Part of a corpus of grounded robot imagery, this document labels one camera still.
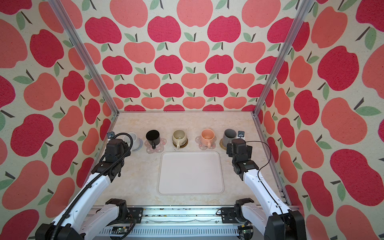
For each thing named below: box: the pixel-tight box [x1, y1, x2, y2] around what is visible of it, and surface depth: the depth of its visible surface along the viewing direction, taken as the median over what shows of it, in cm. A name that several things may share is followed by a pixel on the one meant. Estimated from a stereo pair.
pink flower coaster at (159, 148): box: [144, 137, 167, 154], surface depth 101 cm
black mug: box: [145, 129, 160, 150], surface depth 97 cm
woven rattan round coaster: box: [219, 138, 227, 150], surface depth 103 cm
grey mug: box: [222, 128, 237, 147], surface depth 96 cm
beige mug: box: [172, 129, 187, 150], surface depth 97 cm
